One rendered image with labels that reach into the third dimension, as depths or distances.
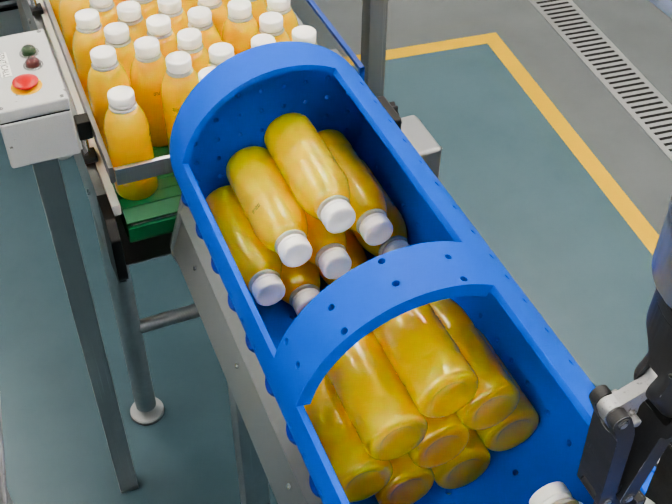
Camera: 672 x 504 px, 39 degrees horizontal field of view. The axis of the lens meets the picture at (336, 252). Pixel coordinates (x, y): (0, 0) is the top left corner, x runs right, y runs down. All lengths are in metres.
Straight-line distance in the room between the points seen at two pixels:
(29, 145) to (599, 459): 1.04
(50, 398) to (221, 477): 0.49
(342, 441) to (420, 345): 0.13
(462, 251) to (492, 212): 1.91
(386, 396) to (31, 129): 0.71
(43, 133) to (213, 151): 0.27
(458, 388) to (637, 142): 2.37
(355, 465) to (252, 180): 0.40
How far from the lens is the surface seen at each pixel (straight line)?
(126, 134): 1.45
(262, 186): 1.18
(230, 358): 1.33
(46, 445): 2.38
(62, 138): 1.46
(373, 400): 0.95
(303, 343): 0.94
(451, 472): 1.07
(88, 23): 1.63
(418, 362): 0.94
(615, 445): 0.57
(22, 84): 1.44
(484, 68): 3.49
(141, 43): 1.55
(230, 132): 1.29
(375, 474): 1.00
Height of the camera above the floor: 1.89
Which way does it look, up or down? 44 degrees down
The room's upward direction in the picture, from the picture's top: 1 degrees clockwise
